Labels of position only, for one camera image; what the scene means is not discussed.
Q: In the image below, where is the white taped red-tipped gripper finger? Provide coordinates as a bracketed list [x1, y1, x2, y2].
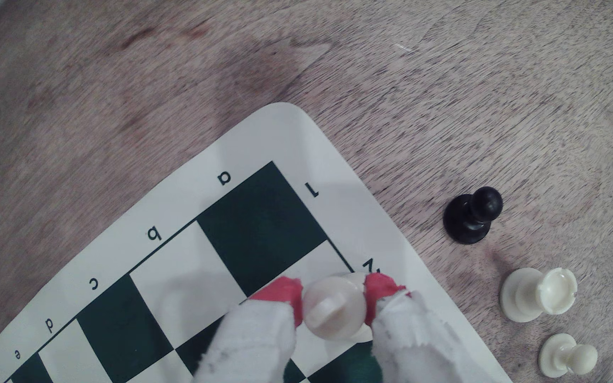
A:
[364, 272, 499, 383]
[194, 277, 304, 383]

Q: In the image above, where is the white chess bishop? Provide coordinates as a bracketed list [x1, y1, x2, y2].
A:
[302, 274, 374, 342]

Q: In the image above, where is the green and white chess mat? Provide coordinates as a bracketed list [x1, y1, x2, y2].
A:
[0, 102, 512, 383]

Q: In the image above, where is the white chess rook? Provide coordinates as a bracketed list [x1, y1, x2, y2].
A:
[499, 267, 579, 323]

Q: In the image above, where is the black chess pawn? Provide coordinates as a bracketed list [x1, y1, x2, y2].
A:
[443, 186, 504, 245]

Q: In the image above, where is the white chess pawn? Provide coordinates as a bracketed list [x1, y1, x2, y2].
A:
[538, 333, 599, 378]

